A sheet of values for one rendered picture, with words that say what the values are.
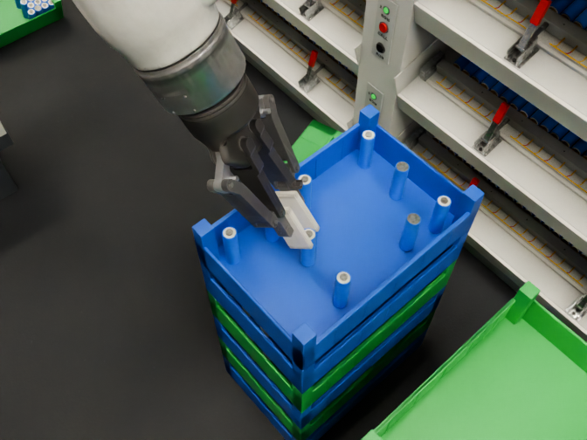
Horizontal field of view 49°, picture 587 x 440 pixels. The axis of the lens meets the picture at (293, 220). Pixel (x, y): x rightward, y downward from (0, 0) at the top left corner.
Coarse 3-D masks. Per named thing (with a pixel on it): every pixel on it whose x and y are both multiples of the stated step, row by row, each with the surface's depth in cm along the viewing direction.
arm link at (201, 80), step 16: (224, 32) 55; (208, 48) 54; (224, 48) 55; (176, 64) 53; (192, 64) 54; (208, 64) 55; (224, 64) 56; (240, 64) 58; (144, 80) 56; (160, 80) 55; (176, 80) 55; (192, 80) 55; (208, 80) 55; (224, 80) 56; (160, 96) 57; (176, 96) 56; (192, 96) 56; (208, 96) 56; (224, 96) 57; (176, 112) 58; (192, 112) 57
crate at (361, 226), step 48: (336, 144) 88; (384, 144) 90; (336, 192) 89; (384, 192) 89; (432, 192) 88; (480, 192) 80; (240, 240) 85; (336, 240) 85; (384, 240) 85; (432, 240) 79; (240, 288) 76; (288, 288) 81; (384, 288) 76; (288, 336) 72; (336, 336) 75
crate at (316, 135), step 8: (312, 120) 123; (312, 128) 122; (320, 128) 122; (328, 128) 122; (304, 136) 121; (312, 136) 121; (320, 136) 121; (328, 136) 121; (336, 136) 121; (296, 144) 120; (304, 144) 120; (312, 144) 120; (320, 144) 120; (296, 152) 119; (304, 152) 119; (312, 152) 119
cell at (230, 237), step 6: (228, 228) 78; (234, 228) 78; (222, 234) 78; (228, 234) 78; (234, 234) 78; (228, 240) 78; (234, 240) 78; (228, 246) 79; (234, 246) 79; (228, 252) 80; (234, 252) 80; (228, 258) 82; (234, 258) 82; (234, 264) 83
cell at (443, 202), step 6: (438, 198) 81; (444, 198) 81; (438, 204) 80; (444, 204) 80; (450, 204) 80; (438, 210) 81; (444, 210) 81; (432, 216) 83; (438, 216) 82; (444, 216) 82; (432, 222) 84; (438, 222) 83; (444, 222) 84; (432, 228) 85; (438, 228) 84
